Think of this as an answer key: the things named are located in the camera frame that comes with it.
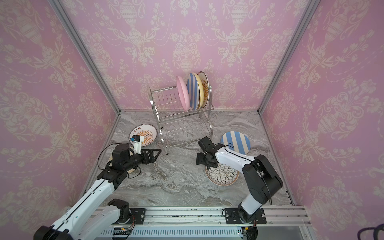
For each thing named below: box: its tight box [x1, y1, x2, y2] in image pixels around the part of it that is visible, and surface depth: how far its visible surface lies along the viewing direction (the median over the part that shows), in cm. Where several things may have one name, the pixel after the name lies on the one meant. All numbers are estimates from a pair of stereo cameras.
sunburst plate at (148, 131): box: [128, 124, 158, 147], surface depth 110 cm
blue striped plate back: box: [220, 131, 251, 155], surface depth 105 cm
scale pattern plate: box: [205, 163, 240, 187], surface depth 88 cm
